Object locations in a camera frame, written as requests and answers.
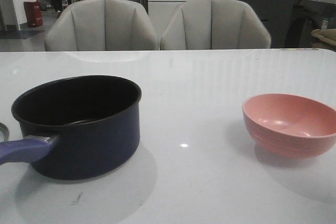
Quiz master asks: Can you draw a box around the pink bowl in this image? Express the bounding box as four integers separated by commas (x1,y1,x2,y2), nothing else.
242,93,335,158

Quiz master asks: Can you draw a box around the glass lid with blue knob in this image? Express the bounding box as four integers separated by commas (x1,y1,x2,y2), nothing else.
0,123,9,142

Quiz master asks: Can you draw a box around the right grey upholstered chair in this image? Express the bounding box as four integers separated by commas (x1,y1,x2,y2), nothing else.
160,0,271,50

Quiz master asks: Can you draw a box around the grey upholstered chair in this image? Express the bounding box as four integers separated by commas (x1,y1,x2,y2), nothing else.
160,0,271,50
44,0,159,51

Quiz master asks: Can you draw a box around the dark blue saucepan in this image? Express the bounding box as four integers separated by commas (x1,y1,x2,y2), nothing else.
1,75,142,180

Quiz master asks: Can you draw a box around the left grey upholstered chair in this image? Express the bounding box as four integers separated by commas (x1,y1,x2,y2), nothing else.
44,0,159,51

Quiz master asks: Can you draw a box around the red bin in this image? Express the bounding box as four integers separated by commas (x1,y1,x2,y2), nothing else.
24,1,43,27

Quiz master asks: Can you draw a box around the black appliance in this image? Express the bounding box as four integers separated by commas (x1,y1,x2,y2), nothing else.
285,0,335,48

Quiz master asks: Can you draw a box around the beige cushion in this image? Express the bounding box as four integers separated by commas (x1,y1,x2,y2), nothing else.
311,28,336,51

